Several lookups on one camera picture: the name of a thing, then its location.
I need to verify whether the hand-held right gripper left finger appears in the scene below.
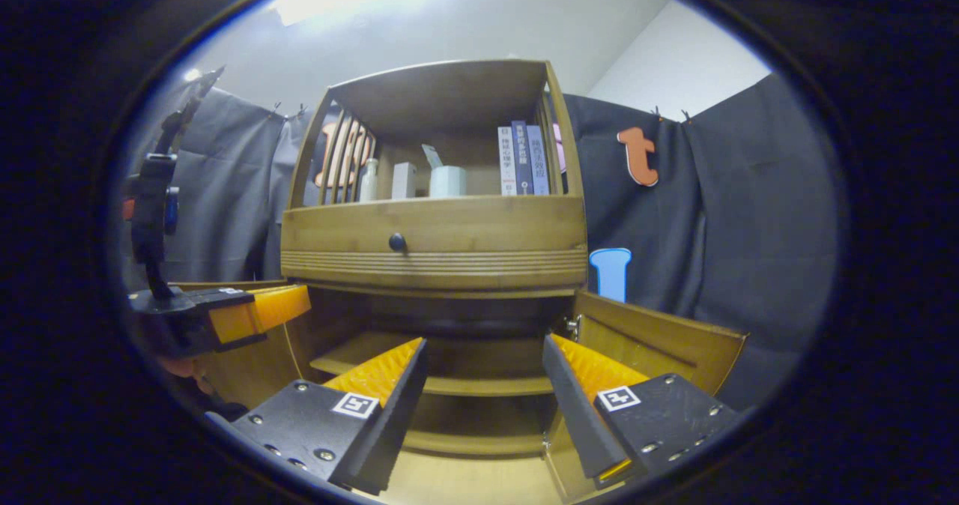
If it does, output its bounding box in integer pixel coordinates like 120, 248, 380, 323
229, 336, 430, 495

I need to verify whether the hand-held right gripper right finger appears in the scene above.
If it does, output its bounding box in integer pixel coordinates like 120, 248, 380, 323
542, 333, 741, 491

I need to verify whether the wooden double-door shoe cabinet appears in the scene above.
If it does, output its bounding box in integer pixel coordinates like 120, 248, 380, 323
279, 58, 590, 461

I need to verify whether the wooden drawer front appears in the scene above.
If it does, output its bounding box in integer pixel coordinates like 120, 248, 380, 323
281, 196, 589, 291

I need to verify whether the black backdrop cloth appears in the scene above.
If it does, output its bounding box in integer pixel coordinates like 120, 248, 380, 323
124, 70, 838, 412

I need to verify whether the light purple book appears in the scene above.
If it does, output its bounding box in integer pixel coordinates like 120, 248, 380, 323
527, 124, 550, 196

